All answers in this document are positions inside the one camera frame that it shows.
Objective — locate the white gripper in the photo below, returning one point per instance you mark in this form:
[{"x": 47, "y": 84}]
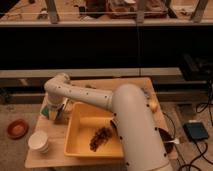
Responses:
[{"x": 54, "y": 103}]

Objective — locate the green sponge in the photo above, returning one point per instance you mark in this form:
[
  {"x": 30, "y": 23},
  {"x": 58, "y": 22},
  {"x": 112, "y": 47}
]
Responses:
[{"x": 45, "y": 111}]

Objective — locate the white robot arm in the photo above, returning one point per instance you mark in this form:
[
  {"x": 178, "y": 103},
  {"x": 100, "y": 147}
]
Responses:
[{"x": 142, "y": 145}]

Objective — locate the white paper cup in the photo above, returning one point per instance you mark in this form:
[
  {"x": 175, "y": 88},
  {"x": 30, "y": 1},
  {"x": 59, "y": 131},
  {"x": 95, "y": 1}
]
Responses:
[{"x": 39, "y": 141}]

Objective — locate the yellow plastic tub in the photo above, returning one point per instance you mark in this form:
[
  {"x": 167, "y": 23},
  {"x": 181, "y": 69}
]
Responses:
[{"x": 84, "y": 122}]

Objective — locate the red bowl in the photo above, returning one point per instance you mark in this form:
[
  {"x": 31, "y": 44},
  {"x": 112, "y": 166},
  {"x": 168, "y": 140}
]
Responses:
[{"x": 17, "y": 129}]

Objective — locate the wooden table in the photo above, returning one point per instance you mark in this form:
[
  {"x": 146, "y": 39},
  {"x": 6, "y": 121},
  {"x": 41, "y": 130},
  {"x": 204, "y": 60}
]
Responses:
[{"x": 57, "y": 131}]

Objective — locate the brown crumbs pile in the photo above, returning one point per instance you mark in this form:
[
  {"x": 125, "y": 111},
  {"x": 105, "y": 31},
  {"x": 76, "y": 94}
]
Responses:
[{"x": 100, "y": 137}]

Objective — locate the grey crumpled cloth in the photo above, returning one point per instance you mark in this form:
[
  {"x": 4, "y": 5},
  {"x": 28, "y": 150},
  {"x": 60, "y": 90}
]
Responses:
[{"x": 146, "y": 92}]

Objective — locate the yellow round fruit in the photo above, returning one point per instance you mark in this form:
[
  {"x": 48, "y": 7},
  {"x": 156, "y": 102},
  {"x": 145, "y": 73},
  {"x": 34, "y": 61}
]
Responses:
[{"x": 153, "y": 106}]

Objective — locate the dark brown bowl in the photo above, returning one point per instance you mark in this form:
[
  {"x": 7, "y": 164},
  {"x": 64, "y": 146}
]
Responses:
[{"x": 166, "y": 138}]

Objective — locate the white plastic fork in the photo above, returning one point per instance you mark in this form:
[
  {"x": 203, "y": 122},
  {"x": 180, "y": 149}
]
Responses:
[{"x": 173, "y": 141}]

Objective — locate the black foot pedal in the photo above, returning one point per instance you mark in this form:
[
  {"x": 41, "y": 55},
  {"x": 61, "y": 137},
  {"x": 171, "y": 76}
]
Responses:
[{"x": 195, "y": 131}]

